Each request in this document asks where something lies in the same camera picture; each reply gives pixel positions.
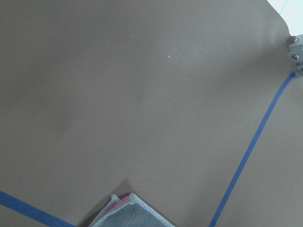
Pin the pink and grey towel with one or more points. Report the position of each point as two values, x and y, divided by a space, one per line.
129 211

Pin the aluminium frame post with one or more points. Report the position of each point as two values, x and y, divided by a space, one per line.
295 52

